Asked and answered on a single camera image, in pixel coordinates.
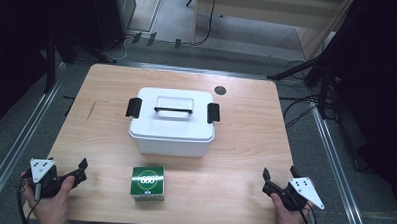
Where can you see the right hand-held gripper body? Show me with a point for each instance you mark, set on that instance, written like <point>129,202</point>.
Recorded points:
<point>305,190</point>

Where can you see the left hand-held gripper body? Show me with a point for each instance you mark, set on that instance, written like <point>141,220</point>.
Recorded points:
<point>42,168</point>

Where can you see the green carton box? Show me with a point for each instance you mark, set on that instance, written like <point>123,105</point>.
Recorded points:
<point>147,182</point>

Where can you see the white plastic storage box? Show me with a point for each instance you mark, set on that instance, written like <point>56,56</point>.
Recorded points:
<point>172,146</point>

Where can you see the white box lid black clips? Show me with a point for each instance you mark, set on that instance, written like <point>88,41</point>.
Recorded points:
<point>172,124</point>

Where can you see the person's right hand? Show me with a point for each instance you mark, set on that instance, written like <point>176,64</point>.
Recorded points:
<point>292,222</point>

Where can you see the person's left hand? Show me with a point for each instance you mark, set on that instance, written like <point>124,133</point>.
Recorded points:
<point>51,210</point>

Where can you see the black tripod stand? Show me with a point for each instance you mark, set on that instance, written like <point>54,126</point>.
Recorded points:
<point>322,83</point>

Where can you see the black round table cap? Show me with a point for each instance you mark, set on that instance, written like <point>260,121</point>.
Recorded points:
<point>220,90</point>

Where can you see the black metal stand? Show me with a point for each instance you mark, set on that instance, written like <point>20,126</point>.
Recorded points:
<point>50,63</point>

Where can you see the black tape strip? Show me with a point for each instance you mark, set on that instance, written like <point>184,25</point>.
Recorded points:
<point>136,38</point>
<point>151,39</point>
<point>178,43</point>

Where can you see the dark cabinet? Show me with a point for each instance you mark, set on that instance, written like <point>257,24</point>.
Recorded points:
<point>113,15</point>

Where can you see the light wooden furniture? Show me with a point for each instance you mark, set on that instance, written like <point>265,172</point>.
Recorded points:
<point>273,9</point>

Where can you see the metal floor rail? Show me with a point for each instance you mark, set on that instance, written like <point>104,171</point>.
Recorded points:
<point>338,170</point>
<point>15,149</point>
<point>194,70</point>

